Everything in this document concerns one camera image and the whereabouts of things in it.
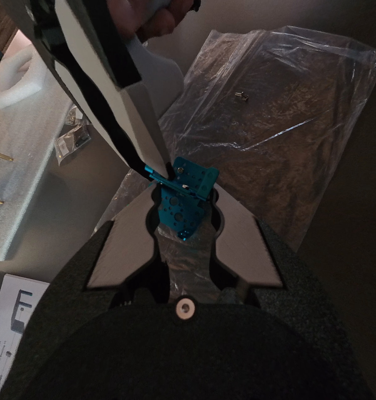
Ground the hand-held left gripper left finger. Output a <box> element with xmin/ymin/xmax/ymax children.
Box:
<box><xmin>87</xmin><ymin>183</ymin><xmax>162</xmax><ymax>289</ymax></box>

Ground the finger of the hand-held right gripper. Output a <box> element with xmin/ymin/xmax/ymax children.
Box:
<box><xmin>54</xmin><ymin>0</ymin><xmax>180</xmax><ymax>179</ymax></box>
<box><xmin>54</xmin><ymin>59</ymin><xmax>146</xmax><ymax>178</ymax></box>

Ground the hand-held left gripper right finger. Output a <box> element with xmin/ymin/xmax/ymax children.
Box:
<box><xmin>207</xmin><ymin>183</ymin><xmax>285</xmax><ymax>288</ymax></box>

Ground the blue metal bracket assembly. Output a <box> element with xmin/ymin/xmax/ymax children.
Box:
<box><xmin>142</xmin><ymin>156</ymin><xmax>220</xmax><ymax>243</ymax></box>

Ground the person's right hand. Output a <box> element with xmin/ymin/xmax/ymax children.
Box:
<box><xmin>109</xmin><ymin>0</ymin><xmax>176</xmax><ymax>43</ymax></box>

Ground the pile of small screw bags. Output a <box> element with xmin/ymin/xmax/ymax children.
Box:
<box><xmin>54</xmin><ymin>105</ymin><xmax>92</xmax><ymax>167</ymax></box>

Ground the white foam strip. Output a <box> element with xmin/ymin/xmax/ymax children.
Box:
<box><xmin>0</xmin><ymin>47</ymin><xmax>48</xmax><ymax>110</ymax></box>

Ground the white foam sheet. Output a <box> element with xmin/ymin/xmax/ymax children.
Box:
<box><xmin>0</xmin><ymin>84</ymin><xmax>79</xmax><ymax>262</ymax></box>

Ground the clear plastic bag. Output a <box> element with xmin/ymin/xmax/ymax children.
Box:
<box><xmin>94</xmin><ymin>25</ymin><xmax>376</xmax><ymax>305</ymax></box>

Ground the open instruction manual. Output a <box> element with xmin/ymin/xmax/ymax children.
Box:
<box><xmin>0</xmin><ymin>273</ymin><xmax>51</xmax><ymax>388</ymax></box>

